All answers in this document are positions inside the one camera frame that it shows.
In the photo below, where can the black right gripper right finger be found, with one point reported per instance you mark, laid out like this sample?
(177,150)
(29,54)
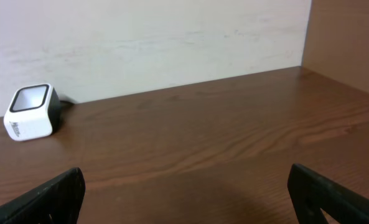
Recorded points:
(313,194)

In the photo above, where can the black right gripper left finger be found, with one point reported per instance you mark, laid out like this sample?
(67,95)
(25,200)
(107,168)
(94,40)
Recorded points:
(58,200)

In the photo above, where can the white barcode scanner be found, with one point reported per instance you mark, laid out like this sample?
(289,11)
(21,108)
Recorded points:
(34,112)

